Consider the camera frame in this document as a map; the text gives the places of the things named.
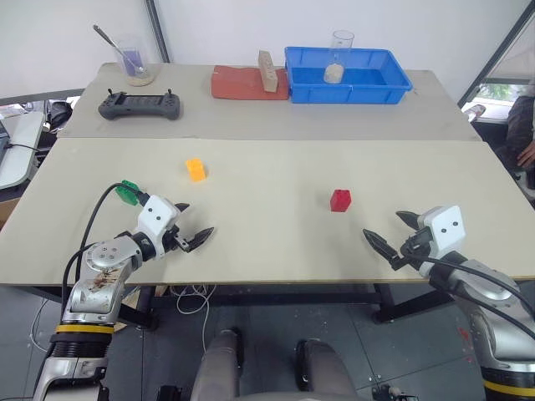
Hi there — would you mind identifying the red toy block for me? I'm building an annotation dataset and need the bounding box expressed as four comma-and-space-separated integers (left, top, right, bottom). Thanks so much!
329, 189, 353, 214

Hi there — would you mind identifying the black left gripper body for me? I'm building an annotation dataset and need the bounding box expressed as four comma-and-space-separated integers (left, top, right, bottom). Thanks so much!
160, 224, 192, 255

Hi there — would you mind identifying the metal spoon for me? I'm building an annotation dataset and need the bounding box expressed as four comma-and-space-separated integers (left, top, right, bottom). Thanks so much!
92, 24, 145, 73

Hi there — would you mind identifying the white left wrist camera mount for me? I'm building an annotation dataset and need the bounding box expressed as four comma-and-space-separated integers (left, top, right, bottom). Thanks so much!
136, 194, 182, 246

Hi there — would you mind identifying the beige wooden block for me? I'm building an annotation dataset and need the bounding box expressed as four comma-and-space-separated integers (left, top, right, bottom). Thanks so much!
257, 50, 279, 94

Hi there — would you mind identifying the blue plastic bin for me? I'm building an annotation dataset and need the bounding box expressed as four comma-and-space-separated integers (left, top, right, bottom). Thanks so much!
284, 46, 414, 105

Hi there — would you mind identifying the white side desk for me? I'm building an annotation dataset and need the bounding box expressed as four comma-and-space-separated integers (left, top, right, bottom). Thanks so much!
0, 111, 46, 190

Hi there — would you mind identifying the clear beaker with beige grains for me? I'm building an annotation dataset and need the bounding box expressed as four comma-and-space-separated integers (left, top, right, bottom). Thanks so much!
324, 29, 356, 84

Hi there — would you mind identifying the green toy block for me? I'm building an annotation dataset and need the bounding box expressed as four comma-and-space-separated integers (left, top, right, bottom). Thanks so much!
115, 180, 141, 206

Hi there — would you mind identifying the black office chair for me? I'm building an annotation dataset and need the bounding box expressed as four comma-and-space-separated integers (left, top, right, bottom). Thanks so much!
43, 96, 80, 137

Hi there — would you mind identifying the black metal table frame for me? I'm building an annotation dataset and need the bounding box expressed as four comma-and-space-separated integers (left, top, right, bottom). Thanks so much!
0, 282, 459, 332

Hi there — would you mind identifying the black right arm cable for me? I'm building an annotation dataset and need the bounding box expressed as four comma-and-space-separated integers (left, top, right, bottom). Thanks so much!
411, 253, 535, 340

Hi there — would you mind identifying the seated person in dark clothes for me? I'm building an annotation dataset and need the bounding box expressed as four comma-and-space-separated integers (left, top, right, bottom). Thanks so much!
506, 77, 535, 189

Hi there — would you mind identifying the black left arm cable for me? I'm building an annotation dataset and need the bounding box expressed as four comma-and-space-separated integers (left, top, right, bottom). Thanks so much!
61, 182, 150, 312

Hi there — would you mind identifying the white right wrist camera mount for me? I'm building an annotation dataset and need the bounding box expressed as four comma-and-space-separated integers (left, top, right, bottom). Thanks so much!
416, 204, 466, 263

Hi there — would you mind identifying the red cloth mat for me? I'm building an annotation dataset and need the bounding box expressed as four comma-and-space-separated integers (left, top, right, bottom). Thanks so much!
210, 64, 291, 102

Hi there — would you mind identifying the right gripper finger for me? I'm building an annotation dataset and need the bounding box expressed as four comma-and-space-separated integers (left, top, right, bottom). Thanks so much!
362, 227, 399, 261
395, 211, 420, 230

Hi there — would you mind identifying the yellow toy block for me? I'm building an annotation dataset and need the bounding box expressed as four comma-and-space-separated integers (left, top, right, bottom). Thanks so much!
185, 158, 210, 183

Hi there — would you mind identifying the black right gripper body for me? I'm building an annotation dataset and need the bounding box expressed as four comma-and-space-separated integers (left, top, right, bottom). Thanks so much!
390, 226, 435, 272

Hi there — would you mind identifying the clear beaker with purple tint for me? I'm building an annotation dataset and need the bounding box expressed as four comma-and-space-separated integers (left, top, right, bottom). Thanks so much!
118, 38, 153, 82

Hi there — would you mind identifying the grey handheld remote controller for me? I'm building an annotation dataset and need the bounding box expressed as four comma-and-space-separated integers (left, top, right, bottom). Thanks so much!
97, 88, 184, 121

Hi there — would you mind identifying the white loose cable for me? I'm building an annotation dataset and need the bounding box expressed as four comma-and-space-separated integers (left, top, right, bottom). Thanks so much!
174, 283, 212, 363

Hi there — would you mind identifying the bystander bare hand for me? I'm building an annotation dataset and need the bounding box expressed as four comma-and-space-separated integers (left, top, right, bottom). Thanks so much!
517, 140, 535, 169

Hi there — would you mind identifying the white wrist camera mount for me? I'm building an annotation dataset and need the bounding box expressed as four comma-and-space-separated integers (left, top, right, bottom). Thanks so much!
416, 204, 466, 263
136, 194, 182, 246

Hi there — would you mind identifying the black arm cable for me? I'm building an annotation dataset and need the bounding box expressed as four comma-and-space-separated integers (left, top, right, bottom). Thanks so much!
61, 182, 150, 312
411, 253, 535, 340

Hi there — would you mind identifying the beige round coaster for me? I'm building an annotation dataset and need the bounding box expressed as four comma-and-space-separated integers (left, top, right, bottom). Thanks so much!
126, 70, 158, 88

